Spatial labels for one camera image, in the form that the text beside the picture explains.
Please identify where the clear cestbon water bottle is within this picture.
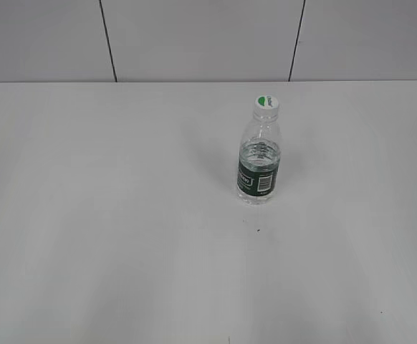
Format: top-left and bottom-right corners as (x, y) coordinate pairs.
(236, 107), (281, 205)

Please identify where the white green bottle cap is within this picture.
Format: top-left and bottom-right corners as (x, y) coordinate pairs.
(254, 95), (280, 117)

